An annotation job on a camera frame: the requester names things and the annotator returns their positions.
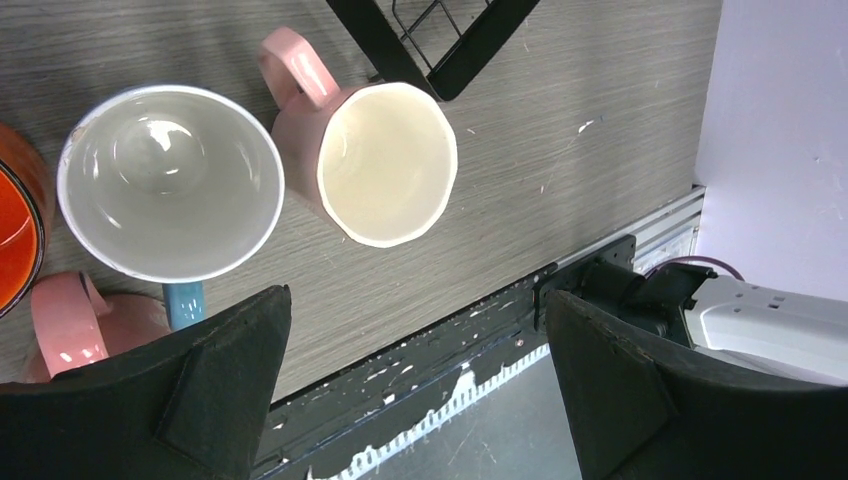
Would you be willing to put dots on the light pink faceted mug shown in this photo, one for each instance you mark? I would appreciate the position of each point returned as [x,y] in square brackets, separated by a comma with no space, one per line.
[378,162]

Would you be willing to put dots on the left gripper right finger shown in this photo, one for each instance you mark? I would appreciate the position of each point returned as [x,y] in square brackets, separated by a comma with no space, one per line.
[643,407]

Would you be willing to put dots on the pink patterned mug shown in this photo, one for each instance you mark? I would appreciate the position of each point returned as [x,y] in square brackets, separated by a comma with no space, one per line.
[75,325]

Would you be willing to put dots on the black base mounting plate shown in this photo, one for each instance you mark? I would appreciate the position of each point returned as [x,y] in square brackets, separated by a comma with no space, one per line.
[342,424]

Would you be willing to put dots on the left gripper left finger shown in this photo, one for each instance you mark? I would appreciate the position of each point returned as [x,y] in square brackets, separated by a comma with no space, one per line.
[191,405]

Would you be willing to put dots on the black wire dish rack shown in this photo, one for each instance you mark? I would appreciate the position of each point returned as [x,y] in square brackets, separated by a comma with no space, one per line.
[435,45]

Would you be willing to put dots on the blue mug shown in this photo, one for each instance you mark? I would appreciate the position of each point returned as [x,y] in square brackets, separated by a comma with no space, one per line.
[171,184]

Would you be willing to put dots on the large orange mug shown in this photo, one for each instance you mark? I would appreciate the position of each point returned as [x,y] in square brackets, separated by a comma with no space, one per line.
[28,204]

